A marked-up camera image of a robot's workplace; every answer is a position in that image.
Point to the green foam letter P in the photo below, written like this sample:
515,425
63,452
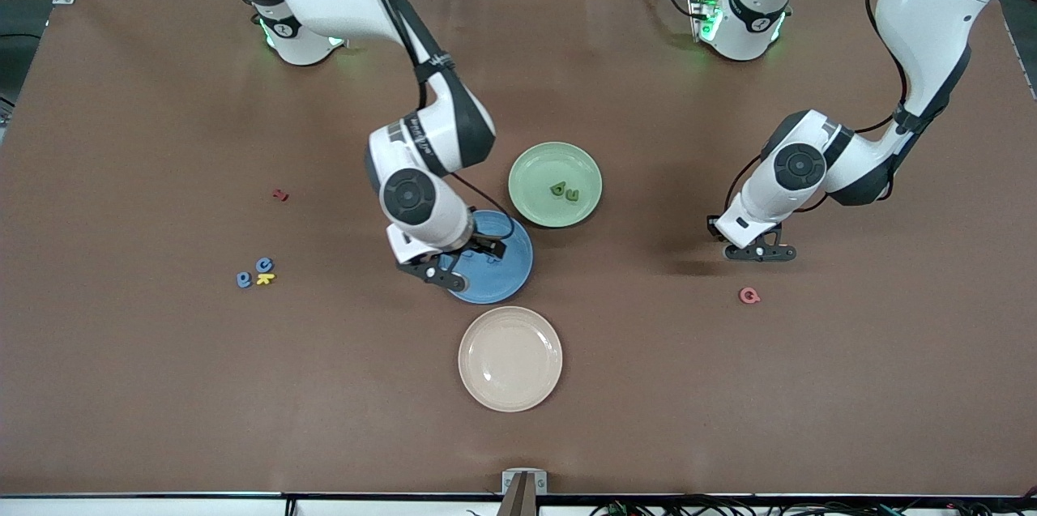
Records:
555,190

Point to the blue foam letter G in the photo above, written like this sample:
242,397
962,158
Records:
258,266

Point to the blue foam letter P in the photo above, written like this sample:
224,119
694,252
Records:
239,281

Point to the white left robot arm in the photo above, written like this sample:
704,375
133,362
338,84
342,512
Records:
932,6

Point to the blue round plate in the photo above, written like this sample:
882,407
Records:
502,281

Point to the green round plate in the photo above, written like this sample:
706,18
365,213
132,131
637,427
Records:
535,208

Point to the pink foam letter Q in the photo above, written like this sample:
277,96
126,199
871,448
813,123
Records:
742,296

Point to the beige round plate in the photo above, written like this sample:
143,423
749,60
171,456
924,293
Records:
510,358

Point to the table cover sheet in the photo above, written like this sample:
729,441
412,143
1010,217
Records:
162,386

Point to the grey camera bracket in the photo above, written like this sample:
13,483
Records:
524,492

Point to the white table edge rail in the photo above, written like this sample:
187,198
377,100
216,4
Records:
162,508

